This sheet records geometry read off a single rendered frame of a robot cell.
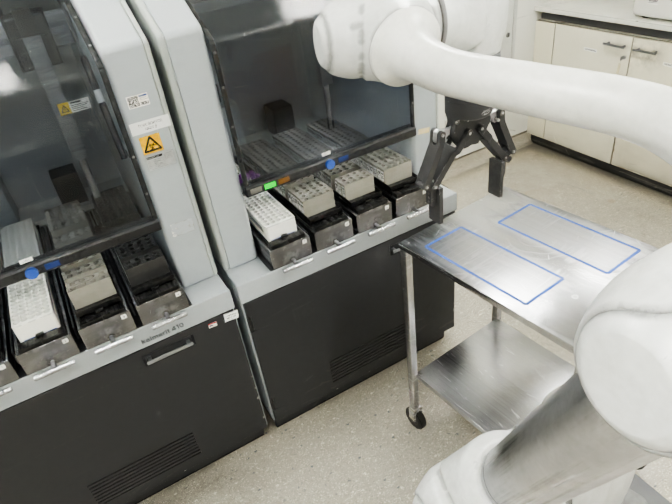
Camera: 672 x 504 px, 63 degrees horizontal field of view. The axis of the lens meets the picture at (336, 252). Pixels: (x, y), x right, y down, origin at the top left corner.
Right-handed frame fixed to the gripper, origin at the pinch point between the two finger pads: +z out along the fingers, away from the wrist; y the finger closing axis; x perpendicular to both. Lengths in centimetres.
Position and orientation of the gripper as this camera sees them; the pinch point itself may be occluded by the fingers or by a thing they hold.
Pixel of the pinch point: (466, 201)
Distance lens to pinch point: 100.3
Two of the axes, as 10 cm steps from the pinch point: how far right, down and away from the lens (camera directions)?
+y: 8.6, -3.7, 3.6
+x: -5.0, -4.5, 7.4
